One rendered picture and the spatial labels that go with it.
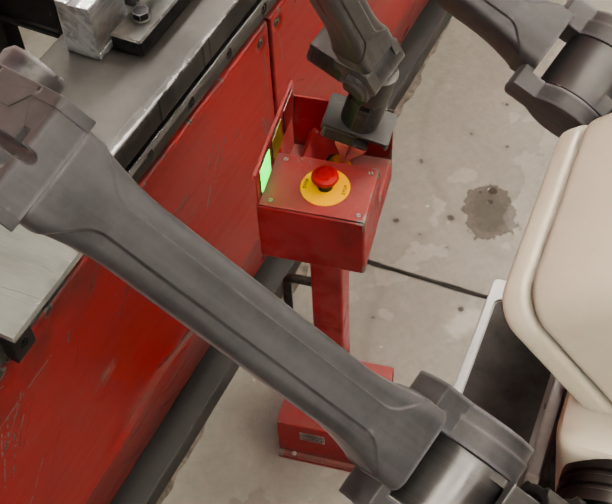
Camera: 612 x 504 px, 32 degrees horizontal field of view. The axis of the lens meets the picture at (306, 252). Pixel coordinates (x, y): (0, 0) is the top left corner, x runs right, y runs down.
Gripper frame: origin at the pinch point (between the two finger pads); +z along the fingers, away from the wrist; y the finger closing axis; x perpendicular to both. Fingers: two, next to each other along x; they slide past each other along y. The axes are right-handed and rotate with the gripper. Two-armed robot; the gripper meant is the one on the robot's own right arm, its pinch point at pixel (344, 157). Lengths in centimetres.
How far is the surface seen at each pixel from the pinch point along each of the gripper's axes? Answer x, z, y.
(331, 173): 9.6, -6.8, 1.4
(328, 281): 8.0, 21.2, -4.6
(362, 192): 9.6, -5.1, -3.7
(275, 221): 15.1, 0.9, 6.7
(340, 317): 8.1, 30.1, -8.9
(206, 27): -9.5, -6.7, 26.3
